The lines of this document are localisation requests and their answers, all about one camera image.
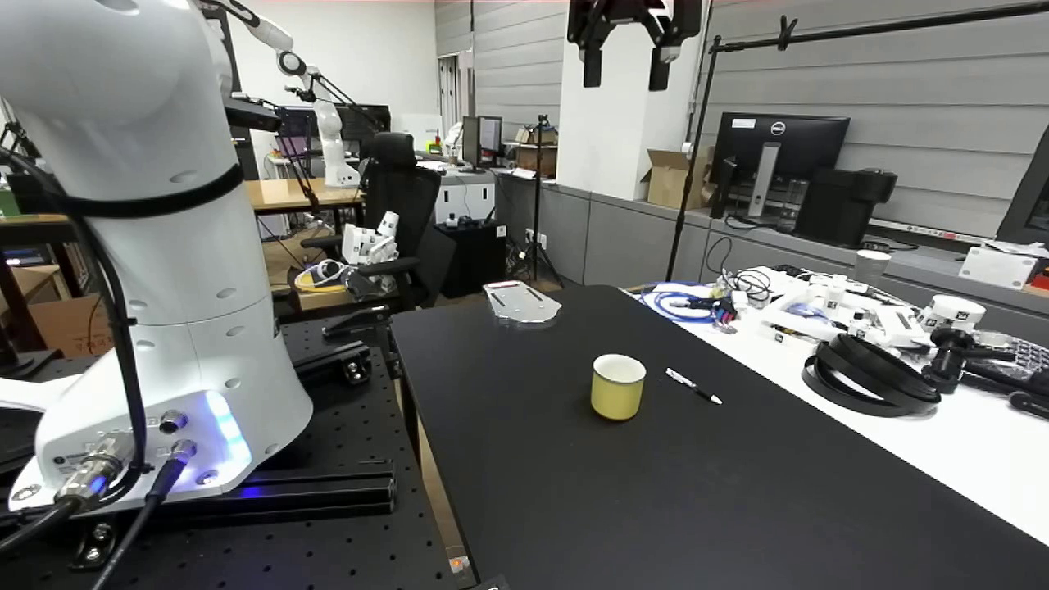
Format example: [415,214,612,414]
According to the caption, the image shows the black keyboard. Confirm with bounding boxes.
[965,334,1049,396]

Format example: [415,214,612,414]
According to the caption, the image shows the white drawer cabinet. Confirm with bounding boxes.
[432,168,498,225]

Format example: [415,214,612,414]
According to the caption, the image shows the black computer case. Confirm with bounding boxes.
[434,219,508,299]

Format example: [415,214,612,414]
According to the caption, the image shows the open cardboard box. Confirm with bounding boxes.
[640,147,715,211]

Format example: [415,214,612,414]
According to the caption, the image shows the silver metal plate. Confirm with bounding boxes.
[482,279,564,327]

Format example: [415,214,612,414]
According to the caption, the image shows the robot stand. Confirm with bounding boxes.
[0,315,478,590]

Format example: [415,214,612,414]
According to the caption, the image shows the white paper cup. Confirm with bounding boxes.
[853,249,892,287]

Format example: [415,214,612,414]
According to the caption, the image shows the coil of yellow cable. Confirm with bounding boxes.
[293,261,352,294]

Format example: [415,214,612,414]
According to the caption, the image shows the black cable with silver plug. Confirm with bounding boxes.
[0,438,125,560]

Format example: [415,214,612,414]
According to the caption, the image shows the black office chair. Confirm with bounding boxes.
[300,131,457,338]

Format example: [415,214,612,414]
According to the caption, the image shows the white robot parts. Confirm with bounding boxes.
[341,211,401,268]

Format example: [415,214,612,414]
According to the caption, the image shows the black boom stand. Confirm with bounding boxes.
[663,0,1049,284]

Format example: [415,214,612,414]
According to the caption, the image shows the coil of black belt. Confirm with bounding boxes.
[801,333,942,419]

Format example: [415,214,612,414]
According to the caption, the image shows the heap of white devices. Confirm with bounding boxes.
[758,267,931,351]

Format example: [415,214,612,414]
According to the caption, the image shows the black monitor with silver stand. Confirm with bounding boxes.
[709,112,851,220]

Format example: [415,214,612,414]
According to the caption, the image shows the coil of blue cable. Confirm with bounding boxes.
[638,282,726,326]

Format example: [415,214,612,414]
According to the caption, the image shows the camera on mount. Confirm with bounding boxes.
[223,95,284,134]

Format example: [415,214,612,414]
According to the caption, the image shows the black and white pen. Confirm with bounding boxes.
[665,367,724,406]

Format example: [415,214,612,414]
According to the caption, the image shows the white round device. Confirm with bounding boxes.
[917,294,987,334]

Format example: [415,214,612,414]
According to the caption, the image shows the yellow cup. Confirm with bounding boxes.
[590,353,647,422]

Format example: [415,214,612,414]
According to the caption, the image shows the brown cardboard box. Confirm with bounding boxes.
[27,293,116,358]

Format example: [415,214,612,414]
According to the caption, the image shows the wooden table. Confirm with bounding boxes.
[244,177,366,238]

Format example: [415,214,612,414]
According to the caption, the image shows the black tripod stand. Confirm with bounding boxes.
[515,114,566,289]

